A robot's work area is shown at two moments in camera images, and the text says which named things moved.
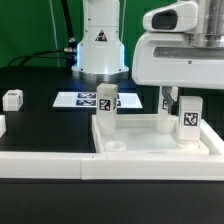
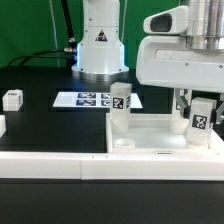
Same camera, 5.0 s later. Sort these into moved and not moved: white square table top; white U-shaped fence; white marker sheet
Moved: white square table top
Not moved: white marker sheet; white U-shaped fence
